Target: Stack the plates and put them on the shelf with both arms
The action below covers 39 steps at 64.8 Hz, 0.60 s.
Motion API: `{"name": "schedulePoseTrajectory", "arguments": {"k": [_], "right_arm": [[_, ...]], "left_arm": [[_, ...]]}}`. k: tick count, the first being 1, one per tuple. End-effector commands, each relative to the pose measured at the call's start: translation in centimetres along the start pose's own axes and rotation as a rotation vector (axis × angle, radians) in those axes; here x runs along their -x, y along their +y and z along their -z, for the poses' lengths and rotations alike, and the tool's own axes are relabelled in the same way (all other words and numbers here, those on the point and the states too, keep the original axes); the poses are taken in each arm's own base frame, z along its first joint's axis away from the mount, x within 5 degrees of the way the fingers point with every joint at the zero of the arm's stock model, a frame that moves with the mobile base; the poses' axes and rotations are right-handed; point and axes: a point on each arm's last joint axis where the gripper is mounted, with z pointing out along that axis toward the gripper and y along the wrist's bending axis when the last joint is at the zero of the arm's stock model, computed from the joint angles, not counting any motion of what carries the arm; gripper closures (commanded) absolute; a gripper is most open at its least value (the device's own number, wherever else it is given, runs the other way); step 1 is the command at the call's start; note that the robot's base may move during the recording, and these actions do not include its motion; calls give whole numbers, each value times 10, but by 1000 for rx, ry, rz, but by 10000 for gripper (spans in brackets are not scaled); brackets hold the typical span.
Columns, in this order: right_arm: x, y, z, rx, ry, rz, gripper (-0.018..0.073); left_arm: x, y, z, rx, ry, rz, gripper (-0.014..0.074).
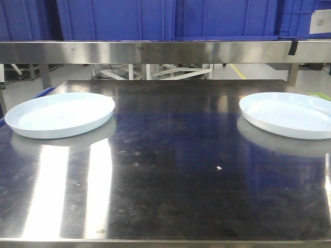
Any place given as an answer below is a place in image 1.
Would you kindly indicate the light blue plate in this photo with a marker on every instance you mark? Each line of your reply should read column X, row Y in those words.
column 60, row 115
column 288, row 114

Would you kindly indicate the right blue crate on shelf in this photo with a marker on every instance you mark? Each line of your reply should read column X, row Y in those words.
column 246, row 20

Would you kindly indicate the blue crate on shelf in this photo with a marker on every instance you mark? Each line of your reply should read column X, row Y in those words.
column 30, row 21
column 246, row 20
column 117, row 20

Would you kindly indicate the steel shelf leg left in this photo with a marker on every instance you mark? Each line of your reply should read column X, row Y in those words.
column 45, row 76

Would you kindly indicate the steel shelf leg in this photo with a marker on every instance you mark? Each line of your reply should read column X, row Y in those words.
column 292, row 74
column 45, row 76

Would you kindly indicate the steel shelf leg right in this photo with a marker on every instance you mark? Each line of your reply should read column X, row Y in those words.
column 292, row 74

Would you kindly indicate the middle blue crate on shelf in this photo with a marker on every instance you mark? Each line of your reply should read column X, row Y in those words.
column 117, row 20

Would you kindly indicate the stainless steel shelf beam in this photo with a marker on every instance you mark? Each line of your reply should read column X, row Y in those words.
column 201, row 52

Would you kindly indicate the left blue crate on shelf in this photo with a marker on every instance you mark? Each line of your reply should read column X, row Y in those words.
column 30, row 21

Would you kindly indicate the black tape strip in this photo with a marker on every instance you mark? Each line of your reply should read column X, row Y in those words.
column 293, row 48

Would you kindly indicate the green object behind plate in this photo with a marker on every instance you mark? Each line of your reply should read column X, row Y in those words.
column 319, row 95

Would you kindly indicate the white paper label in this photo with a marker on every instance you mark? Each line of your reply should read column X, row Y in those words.
column 320, row 22

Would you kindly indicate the white metal frame background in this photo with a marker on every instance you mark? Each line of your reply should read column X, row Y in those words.
column 151, row 71

